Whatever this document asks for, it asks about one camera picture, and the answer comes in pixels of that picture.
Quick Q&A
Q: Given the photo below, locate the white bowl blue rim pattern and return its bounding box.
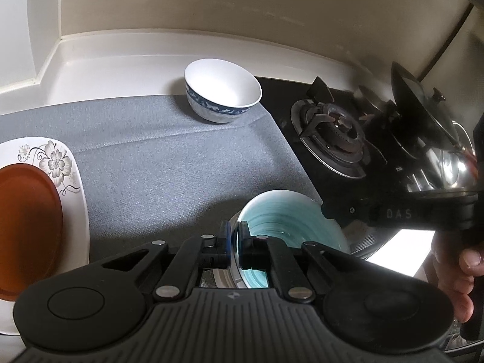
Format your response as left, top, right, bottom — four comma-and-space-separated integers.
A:
185, 58, 263, 123

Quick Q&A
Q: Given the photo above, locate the gas burner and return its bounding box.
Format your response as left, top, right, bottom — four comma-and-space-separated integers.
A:
290, 77, 387, 180

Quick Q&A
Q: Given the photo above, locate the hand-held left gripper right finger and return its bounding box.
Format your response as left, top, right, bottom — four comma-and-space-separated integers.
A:
238, 221, 383, 304

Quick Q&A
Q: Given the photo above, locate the large white floral plate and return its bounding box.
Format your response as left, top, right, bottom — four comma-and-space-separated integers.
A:
0, 137, 90, 335

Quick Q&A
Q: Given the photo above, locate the glass pot lid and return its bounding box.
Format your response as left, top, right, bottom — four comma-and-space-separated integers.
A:
391, 60, 474, 159

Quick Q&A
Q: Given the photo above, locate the person's right hand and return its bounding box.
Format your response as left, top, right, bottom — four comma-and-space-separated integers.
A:
431, 231, 484, 324

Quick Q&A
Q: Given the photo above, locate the brown round plate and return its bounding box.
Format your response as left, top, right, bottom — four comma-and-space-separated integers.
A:
0, 163, 63, 301

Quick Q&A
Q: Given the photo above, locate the teal striped bowl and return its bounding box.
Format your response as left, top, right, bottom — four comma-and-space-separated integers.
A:
229, 190, 352, 290

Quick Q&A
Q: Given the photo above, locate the steel pot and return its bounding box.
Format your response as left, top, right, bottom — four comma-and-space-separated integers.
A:
406, 119, 478, 194

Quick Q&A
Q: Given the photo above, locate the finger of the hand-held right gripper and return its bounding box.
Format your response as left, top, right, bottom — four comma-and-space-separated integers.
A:
321, 197, 370, 231

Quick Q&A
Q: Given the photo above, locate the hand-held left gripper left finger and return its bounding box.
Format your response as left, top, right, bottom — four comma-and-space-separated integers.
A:
89, 221, 232, 304

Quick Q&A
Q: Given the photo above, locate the grey counter mat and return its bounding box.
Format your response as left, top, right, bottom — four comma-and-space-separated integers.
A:
0, 94, 322, 299

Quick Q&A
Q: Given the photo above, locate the black gas stove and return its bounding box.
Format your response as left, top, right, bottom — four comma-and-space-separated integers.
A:
255, 77, 484, 235

